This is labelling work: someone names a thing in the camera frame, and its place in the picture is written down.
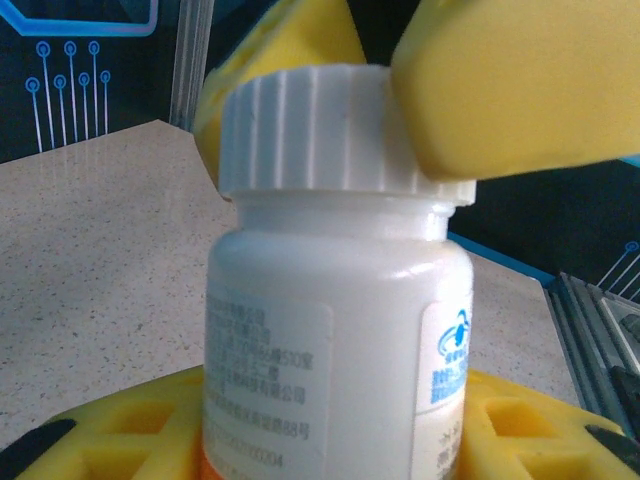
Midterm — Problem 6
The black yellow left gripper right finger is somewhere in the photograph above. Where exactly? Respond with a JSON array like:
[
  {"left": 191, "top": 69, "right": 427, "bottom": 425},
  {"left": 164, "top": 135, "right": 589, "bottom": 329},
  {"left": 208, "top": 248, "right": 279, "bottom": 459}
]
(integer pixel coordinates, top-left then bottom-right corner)
[{"left": 459, "top": 369, "right": 640, "bottom": 480}]

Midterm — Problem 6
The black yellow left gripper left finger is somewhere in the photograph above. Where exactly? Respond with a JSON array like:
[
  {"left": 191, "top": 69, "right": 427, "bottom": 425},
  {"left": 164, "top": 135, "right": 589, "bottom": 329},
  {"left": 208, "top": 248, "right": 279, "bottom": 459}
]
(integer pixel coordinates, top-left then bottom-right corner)
[{"left": 0, "top": 367, "right": 206, "bottom": 480}]

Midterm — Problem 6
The white ribbed bottle cap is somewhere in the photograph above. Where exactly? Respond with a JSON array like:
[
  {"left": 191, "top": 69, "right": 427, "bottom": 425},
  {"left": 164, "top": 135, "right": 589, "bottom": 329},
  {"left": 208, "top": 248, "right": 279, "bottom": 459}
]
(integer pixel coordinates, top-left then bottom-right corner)
[{"left": 216, "top": 63, "right": 477, "bottom": 209}]

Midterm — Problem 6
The white pill bottle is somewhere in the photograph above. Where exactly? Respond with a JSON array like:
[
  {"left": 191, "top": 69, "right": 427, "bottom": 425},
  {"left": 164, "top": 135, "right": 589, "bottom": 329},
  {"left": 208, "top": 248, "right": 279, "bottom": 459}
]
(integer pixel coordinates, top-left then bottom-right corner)
[{"left": 201, "top": 189, "right": 477, "bottom": 480}]

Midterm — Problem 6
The blue table side strip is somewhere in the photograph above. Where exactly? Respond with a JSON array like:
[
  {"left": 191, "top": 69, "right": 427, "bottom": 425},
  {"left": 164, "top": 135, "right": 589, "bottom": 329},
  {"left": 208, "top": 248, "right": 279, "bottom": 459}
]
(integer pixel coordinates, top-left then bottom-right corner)
[{"left": 446, "top": 229, "right": 559, "bottom": 284}]

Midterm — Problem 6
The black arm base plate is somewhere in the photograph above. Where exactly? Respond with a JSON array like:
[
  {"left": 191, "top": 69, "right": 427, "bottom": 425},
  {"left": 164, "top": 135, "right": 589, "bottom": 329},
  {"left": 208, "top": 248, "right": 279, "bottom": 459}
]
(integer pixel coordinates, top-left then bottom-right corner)
[{"left": 608, "top": 366, "right": 640, "bottom": 404}]

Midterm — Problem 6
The long aluminium base rail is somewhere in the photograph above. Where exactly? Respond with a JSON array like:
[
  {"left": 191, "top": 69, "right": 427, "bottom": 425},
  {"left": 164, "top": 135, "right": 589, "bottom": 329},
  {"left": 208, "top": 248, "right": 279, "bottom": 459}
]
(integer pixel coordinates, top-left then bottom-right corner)
[{"left": 543, "top": 271, "right": 640, "bottom": 437}]

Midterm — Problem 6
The aluminium frame post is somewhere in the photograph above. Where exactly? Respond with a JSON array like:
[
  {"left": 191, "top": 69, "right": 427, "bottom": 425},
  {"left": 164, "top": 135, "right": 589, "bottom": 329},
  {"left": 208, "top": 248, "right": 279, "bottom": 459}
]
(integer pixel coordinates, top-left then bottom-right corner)
[{"left": 168, "top": 0, "right": 214, "bottom": 132}]

